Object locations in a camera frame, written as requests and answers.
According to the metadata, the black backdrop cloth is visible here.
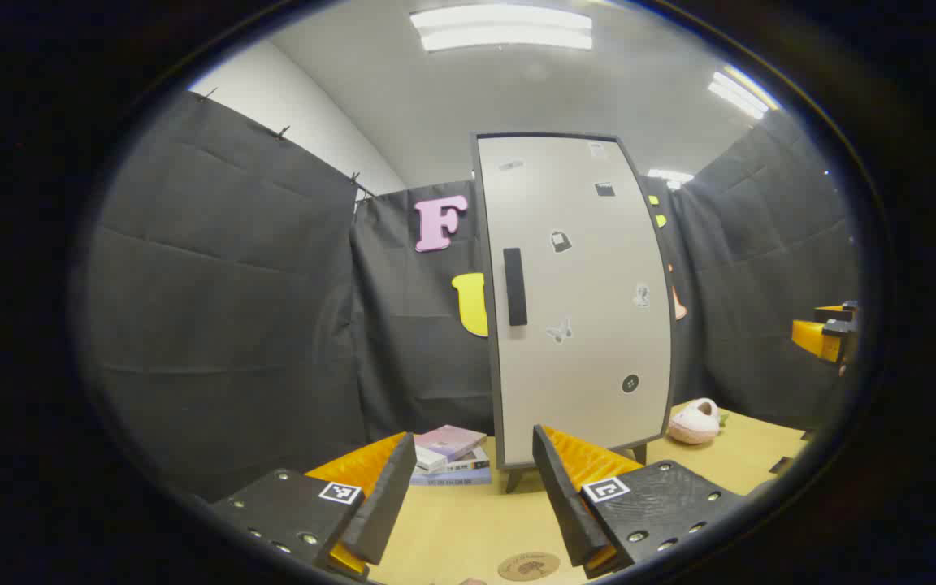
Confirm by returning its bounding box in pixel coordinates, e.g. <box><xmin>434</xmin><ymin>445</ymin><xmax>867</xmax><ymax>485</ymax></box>
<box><xmin>82</xmin><ymin>89</ymin><xmax>859</xmax><ymax>501</ymax></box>

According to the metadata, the grey cabinet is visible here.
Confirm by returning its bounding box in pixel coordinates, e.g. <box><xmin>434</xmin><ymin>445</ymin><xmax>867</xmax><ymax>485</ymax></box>
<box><xmin>470</xmin><ymin>132</ymin><xmax>678</xmax><ymax>494</ymax></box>

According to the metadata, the round brown coaster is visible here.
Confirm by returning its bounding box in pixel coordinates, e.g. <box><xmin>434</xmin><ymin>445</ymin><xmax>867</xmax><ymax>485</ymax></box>
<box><xmin>498</xmin><ymin>552</ymin><xmax>561</xmax><ymax>582</ymax></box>

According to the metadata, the blue book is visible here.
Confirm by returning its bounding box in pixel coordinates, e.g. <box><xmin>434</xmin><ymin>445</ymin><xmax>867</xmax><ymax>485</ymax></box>
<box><xmin>409</xmin><ymin>467</ymin><xmax>492</xmax><ymax>487</ymax></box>

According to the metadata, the white cabinet door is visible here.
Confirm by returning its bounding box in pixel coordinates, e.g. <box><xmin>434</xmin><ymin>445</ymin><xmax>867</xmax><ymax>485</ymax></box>
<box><xmin>474</xmin><ymin>134</ymin><xmax>674</xmax><ymax>470</ymax></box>

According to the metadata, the pink book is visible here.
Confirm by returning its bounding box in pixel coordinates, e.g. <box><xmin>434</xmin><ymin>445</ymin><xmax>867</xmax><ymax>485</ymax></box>
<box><xmin>414</xmin><ymin>425</ymin><xmax>488</xmax><ymax>462</ymax></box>

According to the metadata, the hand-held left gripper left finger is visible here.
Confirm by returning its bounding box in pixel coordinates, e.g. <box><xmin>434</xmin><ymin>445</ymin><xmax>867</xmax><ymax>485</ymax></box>
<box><xmin>212</xmin><ymin>431</ymin><xmax>418</xmax><ymax>579</ymax></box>

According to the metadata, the black cabinet door handle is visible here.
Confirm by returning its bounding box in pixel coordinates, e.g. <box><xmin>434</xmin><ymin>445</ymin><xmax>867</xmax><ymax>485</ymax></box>
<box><xmin>503</xmin><ymin>248</ymin><xmax>528</xmax><ymax>327</ymax></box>

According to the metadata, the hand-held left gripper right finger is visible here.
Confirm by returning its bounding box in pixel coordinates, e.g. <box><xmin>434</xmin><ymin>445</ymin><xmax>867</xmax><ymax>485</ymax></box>
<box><xmin>532</xmin><ymin>424</ymin><xmax>749</xmax><ymax>579</ymax></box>

